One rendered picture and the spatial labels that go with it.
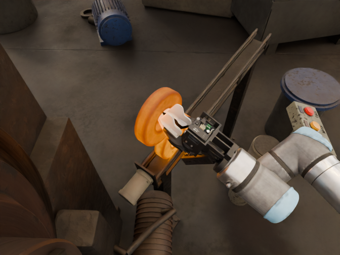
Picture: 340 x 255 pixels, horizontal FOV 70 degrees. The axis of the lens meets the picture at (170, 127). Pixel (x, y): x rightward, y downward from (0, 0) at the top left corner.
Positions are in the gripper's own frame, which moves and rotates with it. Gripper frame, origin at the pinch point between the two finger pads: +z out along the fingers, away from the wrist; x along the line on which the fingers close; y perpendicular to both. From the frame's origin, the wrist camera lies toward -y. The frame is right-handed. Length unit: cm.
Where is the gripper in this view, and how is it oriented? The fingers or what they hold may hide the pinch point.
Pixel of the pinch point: (159, 112)
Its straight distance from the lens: 61.0
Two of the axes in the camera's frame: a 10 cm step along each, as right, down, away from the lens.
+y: 2.2, -4.6, -8.6
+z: -7.7, -6.3, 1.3
